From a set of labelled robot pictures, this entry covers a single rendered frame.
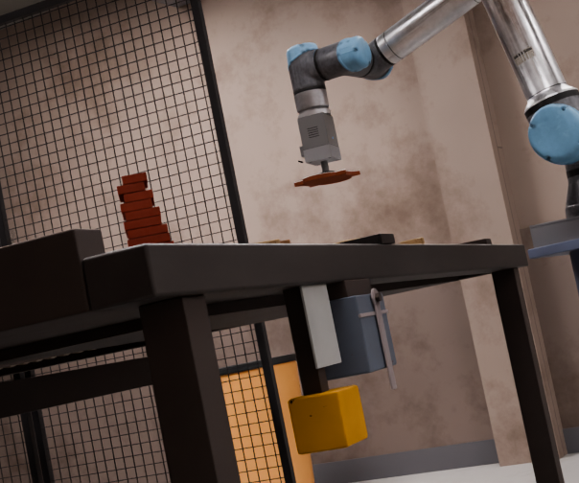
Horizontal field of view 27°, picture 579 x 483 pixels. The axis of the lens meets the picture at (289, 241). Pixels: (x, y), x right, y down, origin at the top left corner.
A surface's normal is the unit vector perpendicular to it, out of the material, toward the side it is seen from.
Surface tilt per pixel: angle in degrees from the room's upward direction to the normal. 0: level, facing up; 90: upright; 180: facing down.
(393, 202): 90
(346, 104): 90
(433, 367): 90
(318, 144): 90
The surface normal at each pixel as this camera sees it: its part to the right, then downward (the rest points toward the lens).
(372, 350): 0.91, -0.22
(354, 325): -0.38, 0.00
